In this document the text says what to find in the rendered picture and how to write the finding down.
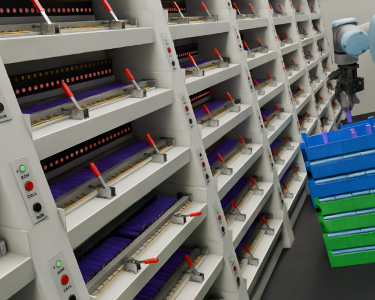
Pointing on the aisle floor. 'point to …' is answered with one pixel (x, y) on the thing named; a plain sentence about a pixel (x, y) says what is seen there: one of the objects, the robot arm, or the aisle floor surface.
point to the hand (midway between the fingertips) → (347, 108)
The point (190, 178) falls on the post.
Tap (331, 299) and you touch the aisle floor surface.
